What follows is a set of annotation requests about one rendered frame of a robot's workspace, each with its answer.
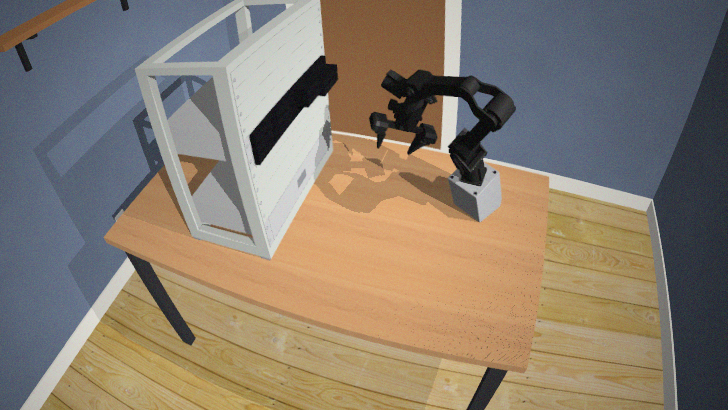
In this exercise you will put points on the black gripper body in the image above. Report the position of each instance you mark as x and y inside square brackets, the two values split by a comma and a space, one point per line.
[406, 121]

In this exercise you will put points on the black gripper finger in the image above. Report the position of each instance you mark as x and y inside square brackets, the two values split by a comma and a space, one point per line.
[380, 138]
[416, 144]

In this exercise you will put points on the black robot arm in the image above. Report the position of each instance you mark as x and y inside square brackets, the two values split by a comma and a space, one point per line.
[422, 84]

